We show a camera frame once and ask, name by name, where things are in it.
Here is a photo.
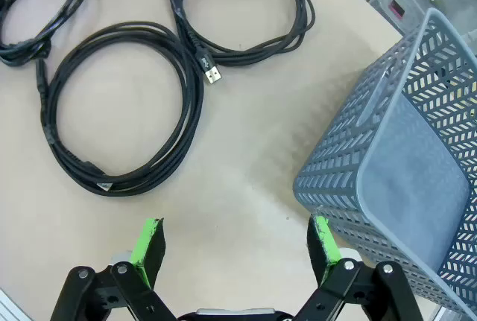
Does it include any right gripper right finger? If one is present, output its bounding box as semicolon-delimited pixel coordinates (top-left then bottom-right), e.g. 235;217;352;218
294;215;424;321

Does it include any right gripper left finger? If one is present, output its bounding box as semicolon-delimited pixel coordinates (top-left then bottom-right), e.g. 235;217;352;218
50;217;177;321

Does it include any black braided USB cable coil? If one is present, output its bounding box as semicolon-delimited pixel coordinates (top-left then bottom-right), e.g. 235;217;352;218
167;0;316;86

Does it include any thin black power cable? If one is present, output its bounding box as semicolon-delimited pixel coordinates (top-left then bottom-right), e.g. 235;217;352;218
0;0;90;68

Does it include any grey plastic mesh basket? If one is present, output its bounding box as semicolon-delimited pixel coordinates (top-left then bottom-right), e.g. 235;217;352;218
293;7;477;318

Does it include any grey box with red label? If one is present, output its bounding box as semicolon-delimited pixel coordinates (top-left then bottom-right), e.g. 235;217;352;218
367;0;435;37

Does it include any aluminium profile rail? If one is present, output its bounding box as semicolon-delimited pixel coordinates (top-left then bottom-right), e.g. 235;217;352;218
0;286;24;321

